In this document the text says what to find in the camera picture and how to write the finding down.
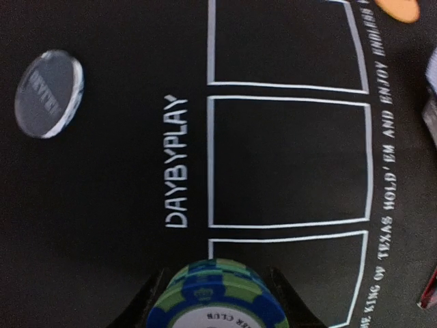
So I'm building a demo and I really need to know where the black poker table mat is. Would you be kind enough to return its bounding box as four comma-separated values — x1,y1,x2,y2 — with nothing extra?
1,1,436,327

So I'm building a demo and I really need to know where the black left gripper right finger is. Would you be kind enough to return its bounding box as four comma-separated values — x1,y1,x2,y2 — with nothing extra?
269,266,327,328

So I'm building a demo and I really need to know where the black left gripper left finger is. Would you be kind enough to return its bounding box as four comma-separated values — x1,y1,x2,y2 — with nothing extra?
107,268,171,328

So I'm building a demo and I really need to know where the orange big blind button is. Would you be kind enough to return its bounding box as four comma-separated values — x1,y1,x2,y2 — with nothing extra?
374,0,420,24

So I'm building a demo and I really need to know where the blue playing card deck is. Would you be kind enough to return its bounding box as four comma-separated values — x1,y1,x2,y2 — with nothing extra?
422,49,437,146

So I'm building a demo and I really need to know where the clear acrylic dealer button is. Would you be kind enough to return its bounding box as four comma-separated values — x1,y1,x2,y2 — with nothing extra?
14,49,85,139

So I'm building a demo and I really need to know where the green blue poker chip stack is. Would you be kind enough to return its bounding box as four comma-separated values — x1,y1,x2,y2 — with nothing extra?
145,258,290,327

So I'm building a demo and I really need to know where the red triangular all-in marker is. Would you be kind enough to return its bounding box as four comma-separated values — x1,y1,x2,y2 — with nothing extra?
417,269,437,310

